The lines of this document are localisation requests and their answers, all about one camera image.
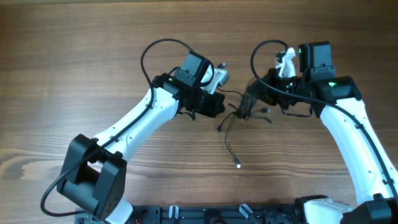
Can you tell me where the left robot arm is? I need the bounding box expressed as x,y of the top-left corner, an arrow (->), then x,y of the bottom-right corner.
57,52 -> 229,223

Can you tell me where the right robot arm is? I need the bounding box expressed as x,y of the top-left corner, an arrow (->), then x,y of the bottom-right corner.
249,40 -> 397,223

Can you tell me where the left camera black cable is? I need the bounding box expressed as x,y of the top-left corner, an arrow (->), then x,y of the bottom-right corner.
40,38 -> 215,218

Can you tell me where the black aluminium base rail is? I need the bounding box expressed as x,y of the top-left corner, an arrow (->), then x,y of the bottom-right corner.
73,203 -> 312,224

